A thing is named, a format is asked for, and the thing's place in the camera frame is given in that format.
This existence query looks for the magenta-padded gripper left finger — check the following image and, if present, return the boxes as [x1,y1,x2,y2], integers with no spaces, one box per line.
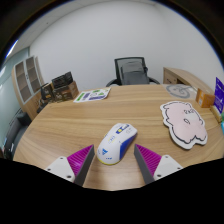
[43,144,96,187]

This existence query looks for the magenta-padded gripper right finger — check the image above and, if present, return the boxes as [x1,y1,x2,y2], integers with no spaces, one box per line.
[133,143,184,185]

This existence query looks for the white and blue computer mouse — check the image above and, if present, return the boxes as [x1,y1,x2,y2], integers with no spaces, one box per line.
[96,122,138,166]

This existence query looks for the pink cloud-shaped mouse pad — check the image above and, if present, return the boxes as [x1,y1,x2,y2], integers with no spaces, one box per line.
[159,100,209,150]

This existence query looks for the black armchair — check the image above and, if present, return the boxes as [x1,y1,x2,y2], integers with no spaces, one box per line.
[2,111,33,160]

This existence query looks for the small yellow box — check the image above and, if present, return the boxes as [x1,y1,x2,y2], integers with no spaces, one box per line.
[209,105,224,124]

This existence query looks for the grey round patterned mat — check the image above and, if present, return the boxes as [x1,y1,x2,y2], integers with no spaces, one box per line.
[165,83,192,100]

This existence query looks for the small brown box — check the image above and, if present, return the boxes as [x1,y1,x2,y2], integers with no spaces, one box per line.
[39,82,55,103]

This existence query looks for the orange box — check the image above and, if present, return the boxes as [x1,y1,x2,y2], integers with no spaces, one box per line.
[195,87,216,109]

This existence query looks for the white green printed sheet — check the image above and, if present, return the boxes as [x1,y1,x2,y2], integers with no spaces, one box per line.
[72,87,112,104]

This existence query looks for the large dark printed box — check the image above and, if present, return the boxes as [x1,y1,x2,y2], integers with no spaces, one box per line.
[50,71,80,103]

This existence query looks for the purple standing sign card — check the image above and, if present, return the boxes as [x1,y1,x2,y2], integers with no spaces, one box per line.
[213,76,224,114]

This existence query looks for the wooden shelf unit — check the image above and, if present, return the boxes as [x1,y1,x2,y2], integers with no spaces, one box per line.
[11,55,46,121]

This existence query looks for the wooden side cabinet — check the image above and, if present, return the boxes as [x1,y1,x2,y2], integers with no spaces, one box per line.
[162,66,214,94]

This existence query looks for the black mesh office chair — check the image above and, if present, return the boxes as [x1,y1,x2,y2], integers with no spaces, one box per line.
[105,56,161,88]

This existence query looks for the white ceiling light panels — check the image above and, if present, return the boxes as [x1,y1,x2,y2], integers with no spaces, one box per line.
[0,39,20,78]

